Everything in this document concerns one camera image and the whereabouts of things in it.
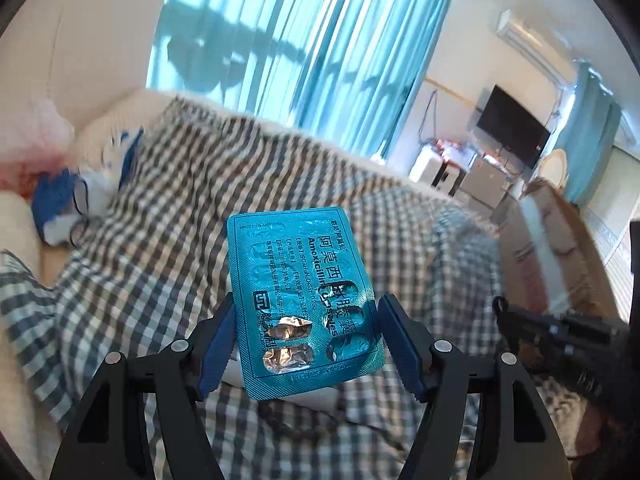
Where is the white oval mirror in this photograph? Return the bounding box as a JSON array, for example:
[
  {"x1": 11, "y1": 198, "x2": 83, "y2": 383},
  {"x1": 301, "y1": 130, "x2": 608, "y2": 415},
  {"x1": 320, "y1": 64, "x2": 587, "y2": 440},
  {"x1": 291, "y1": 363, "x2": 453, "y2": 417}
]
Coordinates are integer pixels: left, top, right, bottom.
[{"x1": 537, "y1": 149, "x2": 570, "y2": 192}]

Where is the grey white checked blanket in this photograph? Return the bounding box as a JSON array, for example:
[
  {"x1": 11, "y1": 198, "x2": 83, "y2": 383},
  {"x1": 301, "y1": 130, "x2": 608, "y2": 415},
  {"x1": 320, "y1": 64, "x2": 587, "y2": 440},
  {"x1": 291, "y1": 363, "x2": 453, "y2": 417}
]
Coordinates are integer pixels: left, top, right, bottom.
[{"x1": 0, "y1": 97, "x2": 601, "y2": 480}]

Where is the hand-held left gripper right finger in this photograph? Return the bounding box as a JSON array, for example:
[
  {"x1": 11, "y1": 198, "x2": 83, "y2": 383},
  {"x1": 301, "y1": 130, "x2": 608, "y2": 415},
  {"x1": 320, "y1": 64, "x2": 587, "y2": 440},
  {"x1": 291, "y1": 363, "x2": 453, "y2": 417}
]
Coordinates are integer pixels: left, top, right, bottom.
[{"x1": 377, "y1": 293, "x2": 569, "y2": 480}]

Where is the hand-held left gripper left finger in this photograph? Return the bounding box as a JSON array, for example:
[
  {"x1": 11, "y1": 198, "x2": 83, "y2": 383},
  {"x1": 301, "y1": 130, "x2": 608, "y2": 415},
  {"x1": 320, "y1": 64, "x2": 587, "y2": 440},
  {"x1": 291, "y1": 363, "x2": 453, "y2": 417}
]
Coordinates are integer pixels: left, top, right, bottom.
[{"x1": 47, "y1": 292, "x2": 239, "y2": 480}]

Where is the narrow blue curtain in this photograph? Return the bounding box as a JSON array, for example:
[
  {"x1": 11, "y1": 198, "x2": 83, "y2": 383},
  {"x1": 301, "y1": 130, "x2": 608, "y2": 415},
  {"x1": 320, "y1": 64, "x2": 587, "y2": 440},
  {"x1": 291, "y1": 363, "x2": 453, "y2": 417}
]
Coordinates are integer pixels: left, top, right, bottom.
[{"x1": 562, "y1": 59, "x2": 624, "y2": 209}]

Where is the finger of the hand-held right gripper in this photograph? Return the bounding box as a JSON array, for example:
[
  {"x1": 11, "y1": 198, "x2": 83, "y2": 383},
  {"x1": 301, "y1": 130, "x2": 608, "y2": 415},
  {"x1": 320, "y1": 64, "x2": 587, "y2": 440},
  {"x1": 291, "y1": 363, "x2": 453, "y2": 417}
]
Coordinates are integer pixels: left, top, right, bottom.
[{"x1": 492, "y1": 294, "x2": 568, "y2": 362}]

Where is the grey mini fridge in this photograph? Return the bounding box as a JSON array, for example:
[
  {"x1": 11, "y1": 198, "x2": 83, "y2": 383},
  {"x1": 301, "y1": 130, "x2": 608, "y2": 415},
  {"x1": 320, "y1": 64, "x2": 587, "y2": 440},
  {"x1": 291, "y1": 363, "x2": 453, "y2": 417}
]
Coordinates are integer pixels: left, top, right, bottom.
[{"x1": 458, "y1": 162, "x2": 512, "y2": 209}]

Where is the blue pill blister pack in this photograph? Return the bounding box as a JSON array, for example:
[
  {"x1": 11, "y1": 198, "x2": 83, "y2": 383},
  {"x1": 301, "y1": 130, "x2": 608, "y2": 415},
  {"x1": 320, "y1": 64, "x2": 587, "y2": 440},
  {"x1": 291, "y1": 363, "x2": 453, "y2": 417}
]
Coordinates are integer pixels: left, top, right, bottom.
[{"x1": 227, "y1": 205, "x2": 387, "y2": 401}]

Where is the wide blue curtain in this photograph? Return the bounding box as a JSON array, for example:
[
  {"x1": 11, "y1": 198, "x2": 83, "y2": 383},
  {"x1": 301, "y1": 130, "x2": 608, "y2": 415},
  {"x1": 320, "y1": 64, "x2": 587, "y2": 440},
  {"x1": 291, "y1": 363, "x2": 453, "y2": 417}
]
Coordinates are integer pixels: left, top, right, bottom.
[{"x1": 146, "y1": 0, "x2": 459, "y2": 162}]

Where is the pink plastic bag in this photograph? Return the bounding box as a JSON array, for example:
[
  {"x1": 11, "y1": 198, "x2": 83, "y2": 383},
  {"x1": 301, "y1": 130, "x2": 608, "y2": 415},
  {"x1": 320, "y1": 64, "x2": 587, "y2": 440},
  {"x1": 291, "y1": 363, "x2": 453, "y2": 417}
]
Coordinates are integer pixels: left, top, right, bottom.
[{"x1": 0, "y1": 99, "x2": 77, "y2": 187}]

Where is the hanging wall cable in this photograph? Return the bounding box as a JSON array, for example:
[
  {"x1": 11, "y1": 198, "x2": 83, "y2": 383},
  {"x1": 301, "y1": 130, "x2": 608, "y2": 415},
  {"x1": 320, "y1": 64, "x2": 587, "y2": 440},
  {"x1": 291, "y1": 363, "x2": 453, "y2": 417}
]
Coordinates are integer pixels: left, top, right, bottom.
[{"x1": 417, "y1": 89, "x2": 439, "y2": 147}]

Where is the cardboard box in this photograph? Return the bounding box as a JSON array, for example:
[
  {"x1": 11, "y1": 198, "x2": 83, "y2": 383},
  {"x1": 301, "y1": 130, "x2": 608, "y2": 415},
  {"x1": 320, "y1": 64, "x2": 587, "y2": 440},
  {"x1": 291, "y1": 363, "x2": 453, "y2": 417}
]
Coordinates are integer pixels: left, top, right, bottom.
[{"x1": 497, "y1": 177, "x2": 627, "y2": 322}]

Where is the black television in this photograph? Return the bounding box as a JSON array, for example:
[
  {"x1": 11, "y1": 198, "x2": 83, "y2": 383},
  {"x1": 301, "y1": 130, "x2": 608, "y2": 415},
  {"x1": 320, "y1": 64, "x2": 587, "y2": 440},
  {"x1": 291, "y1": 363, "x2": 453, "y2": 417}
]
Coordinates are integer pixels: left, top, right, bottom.
[{"x1": 475, "y1": 84, "x2": 552, "y2": 170}]

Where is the white appliance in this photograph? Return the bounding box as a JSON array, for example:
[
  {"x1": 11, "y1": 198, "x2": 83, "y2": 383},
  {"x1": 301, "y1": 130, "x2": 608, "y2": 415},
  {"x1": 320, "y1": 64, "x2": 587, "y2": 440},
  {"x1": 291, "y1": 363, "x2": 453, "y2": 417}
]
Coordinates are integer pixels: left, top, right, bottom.
[{"x1": 409, "y1": 147, "x2": 444, "y2": 189}]

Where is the white air conditioner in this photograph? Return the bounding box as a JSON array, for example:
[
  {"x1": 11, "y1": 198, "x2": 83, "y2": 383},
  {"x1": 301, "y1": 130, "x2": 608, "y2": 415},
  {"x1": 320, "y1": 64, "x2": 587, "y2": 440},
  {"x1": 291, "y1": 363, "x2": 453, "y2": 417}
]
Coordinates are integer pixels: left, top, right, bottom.
[{"x1": 494, "y1": 8, "x2": 577, "y2": 84}]

